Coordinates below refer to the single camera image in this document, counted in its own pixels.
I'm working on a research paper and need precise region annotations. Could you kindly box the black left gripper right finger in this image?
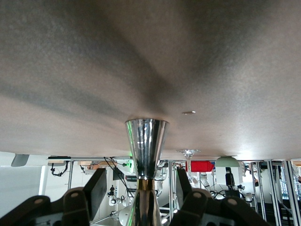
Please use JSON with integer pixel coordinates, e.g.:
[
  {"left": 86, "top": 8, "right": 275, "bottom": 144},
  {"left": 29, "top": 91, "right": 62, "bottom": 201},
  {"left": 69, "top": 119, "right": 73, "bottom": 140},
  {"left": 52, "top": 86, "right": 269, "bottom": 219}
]
[{"left": 169, "top": 168, "right": 271, "bottom": 226}]

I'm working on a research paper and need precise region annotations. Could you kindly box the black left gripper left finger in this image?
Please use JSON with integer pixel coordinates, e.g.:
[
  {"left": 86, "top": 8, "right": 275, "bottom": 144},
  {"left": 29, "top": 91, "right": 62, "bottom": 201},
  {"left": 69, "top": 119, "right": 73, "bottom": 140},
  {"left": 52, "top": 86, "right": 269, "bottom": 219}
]
[{"left": 0, "top": 167, "right": 108, "bottom": 226}]

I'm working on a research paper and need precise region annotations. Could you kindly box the silver metal jigger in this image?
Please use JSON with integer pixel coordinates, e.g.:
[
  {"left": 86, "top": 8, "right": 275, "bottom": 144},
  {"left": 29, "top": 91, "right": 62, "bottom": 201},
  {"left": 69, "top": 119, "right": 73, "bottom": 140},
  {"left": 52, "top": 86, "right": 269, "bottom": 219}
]
[{"left": 124, "top": 118, "right": 169, "bottom": 226}]

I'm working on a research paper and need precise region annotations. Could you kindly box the clear stemmed wine glass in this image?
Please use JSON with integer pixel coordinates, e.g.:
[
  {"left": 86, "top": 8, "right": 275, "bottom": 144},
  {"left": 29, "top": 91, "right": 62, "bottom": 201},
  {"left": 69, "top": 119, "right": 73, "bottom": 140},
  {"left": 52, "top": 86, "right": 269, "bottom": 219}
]
[{"left": 176, "top": 149, "right": 201, "bottom": 188}]

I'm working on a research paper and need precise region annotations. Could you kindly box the red plastic box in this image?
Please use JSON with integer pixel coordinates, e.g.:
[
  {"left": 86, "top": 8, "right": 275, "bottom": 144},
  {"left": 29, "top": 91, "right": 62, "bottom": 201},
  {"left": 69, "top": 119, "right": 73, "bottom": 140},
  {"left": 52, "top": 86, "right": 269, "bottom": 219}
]
[{"left": 185, "top": 161, "right": 215, "bottom": 173}]

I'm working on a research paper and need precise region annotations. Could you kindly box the mint green bowl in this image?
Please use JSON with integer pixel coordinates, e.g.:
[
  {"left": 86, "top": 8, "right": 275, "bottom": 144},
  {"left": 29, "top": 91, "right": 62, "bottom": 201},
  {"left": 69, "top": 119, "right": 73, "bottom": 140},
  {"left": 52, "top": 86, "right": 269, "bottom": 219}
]
[{"left": 215, "top": 156, "right": 241, "bottom": 168}]

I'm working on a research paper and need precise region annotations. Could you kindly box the brown table cover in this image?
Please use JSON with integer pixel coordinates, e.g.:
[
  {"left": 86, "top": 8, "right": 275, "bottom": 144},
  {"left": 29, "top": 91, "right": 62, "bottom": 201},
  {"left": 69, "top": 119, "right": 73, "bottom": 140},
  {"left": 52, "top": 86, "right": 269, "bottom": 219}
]
[{"left": 0, "top": 0, "right": 301, "bottom": 163}]

